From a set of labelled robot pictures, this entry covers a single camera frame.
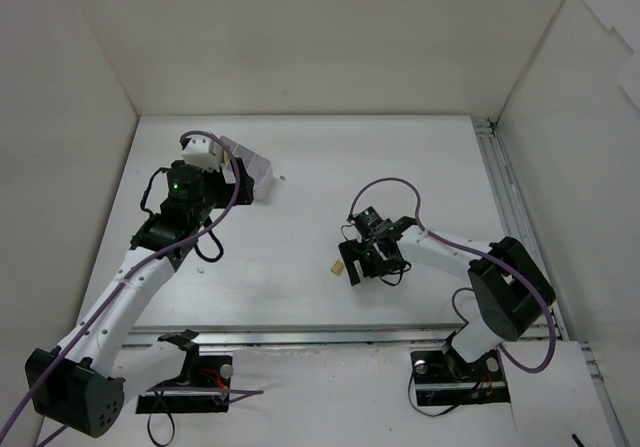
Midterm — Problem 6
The yellow eraser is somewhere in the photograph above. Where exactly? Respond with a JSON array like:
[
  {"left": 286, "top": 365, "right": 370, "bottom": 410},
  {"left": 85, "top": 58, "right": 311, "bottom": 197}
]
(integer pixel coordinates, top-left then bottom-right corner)
[{"left": 331, "top": 260, "right": 345, "bottom": 275}]

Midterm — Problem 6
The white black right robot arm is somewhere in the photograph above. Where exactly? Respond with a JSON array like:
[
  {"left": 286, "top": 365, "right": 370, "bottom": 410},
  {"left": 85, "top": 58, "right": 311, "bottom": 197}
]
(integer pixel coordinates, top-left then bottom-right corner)
[{"left": 338, "top": 207, "right": 556, "bottom": 379}]

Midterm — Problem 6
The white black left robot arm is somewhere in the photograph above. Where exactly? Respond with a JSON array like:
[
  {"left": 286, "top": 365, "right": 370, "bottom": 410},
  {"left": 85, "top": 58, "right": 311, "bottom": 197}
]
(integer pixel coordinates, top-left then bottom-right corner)
[{"left": 25, "top": 156, "right": 254, "bottom": 438}]

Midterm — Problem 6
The white divided organizer box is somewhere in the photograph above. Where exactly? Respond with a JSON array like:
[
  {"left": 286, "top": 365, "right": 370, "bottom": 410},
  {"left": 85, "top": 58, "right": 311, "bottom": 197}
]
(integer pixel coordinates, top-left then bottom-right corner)
[{"left": 220, "top": 136, "right": 275, "bottom": 202}]

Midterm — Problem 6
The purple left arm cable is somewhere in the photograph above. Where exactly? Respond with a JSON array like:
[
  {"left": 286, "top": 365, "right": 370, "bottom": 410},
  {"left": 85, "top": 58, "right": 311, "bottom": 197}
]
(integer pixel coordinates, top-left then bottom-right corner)
[{"left": 0, "top": 130, "right": 264, "bottom": 447}]

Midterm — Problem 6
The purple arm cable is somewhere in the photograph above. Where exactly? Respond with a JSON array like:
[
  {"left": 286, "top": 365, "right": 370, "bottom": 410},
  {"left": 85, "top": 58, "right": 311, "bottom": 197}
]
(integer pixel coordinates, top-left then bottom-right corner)
[
  {"left": 349, "top": 177, "right": 557, "bottom": 372},
  {"left": 0, "top": 130, "right": 264, "bottom": 447}
]

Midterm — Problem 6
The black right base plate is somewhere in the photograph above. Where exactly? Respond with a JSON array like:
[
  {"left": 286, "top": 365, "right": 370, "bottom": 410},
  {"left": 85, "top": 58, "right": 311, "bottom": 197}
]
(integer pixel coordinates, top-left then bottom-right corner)
[{"left": 408, "top": 350, "right": 511, "bottom": 414}]

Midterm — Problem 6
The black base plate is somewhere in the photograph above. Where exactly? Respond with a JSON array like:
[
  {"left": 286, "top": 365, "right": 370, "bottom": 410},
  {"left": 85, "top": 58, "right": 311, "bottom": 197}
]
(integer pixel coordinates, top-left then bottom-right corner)
[
  {"left": 135, "top": 353, "right": 233, "bottom": 415},
  {"left": 408, "top": 350, "right": 511, "bottom": 414}
]

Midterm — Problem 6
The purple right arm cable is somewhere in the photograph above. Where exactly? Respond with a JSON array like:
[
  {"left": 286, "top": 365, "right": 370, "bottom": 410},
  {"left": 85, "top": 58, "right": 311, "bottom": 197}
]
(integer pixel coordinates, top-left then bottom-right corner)
[{"left": 349, "top": 177, "right": 557, "bottom": 372}]

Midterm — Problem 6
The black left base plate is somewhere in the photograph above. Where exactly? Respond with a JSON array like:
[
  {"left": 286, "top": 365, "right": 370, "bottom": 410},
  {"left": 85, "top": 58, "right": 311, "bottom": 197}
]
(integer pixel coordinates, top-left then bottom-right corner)
[{"left": 135, "top": 353, "right": 233, "bottom": 415}]

